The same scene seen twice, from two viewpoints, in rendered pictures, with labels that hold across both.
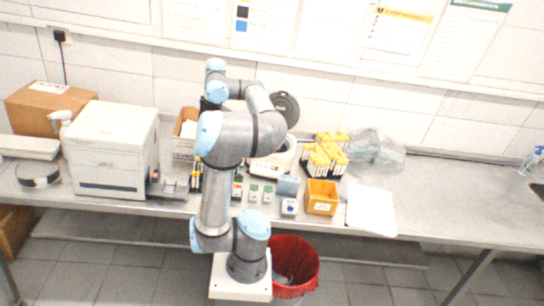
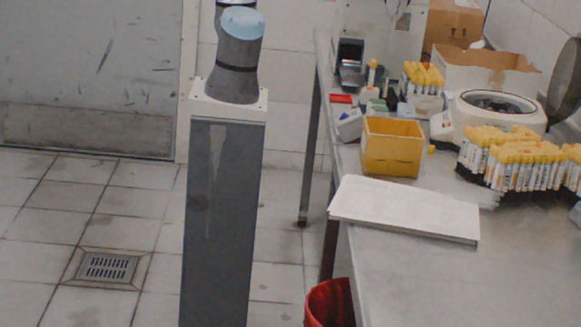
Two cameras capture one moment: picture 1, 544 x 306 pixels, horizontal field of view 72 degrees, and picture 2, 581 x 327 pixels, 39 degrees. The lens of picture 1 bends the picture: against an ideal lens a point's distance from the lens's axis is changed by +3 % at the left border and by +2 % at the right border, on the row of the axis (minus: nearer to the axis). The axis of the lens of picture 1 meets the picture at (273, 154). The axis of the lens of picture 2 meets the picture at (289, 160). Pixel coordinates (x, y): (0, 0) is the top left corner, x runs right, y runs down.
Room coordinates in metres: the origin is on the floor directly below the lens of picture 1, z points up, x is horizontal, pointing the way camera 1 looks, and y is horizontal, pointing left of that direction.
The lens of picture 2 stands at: (1.21, -2.11, 1.59)
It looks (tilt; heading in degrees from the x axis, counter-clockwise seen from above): 22 degrees down; 96
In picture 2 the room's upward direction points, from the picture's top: 6 degrees clockwise
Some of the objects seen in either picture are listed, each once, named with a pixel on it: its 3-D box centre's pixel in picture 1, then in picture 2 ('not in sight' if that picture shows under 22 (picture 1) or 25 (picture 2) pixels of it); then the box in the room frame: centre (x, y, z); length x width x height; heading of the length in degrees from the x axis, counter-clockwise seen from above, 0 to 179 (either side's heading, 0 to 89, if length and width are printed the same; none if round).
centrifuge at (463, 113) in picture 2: (270, 152); (487, 122); (1.52, 0.02, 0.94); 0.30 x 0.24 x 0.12; 179
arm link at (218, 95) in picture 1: (221, 88); not in sight; (1.14, 0.22, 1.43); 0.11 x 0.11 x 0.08; 17
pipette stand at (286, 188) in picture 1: (287, 185); (403, 127); (1.30, -0.09, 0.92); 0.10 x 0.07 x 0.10; 93
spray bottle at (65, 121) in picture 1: (65, 135); not in sight; (1.25, 0.91, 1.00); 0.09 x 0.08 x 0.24; 8
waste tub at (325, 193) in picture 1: (320, 197); (390, 146); (1.26, -0.25, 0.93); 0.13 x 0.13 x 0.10; 8
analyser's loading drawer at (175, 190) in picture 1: (164, 188); (350, 68); (1.12, 0.43, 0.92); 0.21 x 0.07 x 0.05; 98
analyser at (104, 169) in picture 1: (121, 150); (377, 25); (1.19, 0.63, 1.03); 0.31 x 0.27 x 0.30; 98
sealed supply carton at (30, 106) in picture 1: (57, 111); (446, 26); (1.44, 1.07, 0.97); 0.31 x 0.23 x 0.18; 92
